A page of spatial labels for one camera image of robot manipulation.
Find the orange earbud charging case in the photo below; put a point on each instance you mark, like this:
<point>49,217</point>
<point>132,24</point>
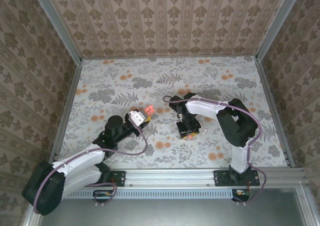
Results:
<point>150,110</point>

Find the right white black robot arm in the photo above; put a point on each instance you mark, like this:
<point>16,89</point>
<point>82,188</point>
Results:
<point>237,125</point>

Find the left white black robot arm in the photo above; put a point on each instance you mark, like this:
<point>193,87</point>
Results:
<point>42,186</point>

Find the floral patterned table cover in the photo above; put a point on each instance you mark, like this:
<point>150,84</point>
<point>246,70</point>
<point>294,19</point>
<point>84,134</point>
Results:
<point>150,70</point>

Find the small black electronics board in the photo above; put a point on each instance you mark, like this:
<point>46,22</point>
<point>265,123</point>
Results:
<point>240,194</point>
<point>103,195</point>

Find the grey metal sheet panel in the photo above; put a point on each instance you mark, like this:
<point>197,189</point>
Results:
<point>162,213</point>

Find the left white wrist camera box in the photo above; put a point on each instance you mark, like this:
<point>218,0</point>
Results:
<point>137,118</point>

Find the aluminium mounting rail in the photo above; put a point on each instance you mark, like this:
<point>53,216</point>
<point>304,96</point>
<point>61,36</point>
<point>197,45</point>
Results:
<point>170,178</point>

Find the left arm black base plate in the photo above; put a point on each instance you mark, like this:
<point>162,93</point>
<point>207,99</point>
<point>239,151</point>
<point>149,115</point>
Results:
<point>117,178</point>

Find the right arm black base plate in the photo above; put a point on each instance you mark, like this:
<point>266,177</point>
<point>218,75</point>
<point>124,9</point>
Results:
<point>221,178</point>

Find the aluminium side rail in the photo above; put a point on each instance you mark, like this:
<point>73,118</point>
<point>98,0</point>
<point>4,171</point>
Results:
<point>66,110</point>
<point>265,85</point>

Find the aluminium frame post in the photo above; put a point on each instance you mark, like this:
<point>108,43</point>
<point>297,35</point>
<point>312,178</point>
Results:
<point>278,23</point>
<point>56,23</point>

